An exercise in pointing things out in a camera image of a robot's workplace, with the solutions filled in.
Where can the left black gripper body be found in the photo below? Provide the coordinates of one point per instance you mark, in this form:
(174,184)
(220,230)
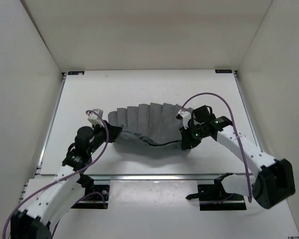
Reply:
(101,136)

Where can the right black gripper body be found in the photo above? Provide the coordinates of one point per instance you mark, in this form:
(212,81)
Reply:
(194,134)

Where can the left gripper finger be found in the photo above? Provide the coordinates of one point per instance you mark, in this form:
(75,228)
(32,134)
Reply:
(112,138)
(112,131)

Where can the grey pleated skirt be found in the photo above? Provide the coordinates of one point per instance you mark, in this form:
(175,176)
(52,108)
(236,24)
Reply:
(148,125)

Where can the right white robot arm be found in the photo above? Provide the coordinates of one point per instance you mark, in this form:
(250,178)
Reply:
(272,180)

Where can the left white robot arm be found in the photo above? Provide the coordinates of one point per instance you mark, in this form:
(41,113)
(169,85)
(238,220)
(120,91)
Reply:
(70,185)

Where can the right blue corner sticker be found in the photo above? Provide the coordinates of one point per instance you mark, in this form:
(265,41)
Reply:
(223,71)

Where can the blue corner sticker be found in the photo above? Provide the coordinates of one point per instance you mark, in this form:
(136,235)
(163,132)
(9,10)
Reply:
(223,71)
(76,73)

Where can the left blue corner sticker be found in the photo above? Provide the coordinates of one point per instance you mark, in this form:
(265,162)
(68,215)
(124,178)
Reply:
(76,73)

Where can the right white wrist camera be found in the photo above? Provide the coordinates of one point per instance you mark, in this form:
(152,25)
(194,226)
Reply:
(184,116)

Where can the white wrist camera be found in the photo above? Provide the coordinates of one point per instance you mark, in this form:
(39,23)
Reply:
(184,116)
(95,117)

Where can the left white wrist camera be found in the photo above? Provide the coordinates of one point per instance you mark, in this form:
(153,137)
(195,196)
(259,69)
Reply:
(95,117)

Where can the aluminium front table rail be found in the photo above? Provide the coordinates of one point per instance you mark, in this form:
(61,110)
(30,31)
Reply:
(152,177)

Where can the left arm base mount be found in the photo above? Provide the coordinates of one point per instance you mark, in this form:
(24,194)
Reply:
(96,194)

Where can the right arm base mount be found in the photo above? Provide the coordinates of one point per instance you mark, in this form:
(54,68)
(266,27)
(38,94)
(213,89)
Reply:
(212,197)

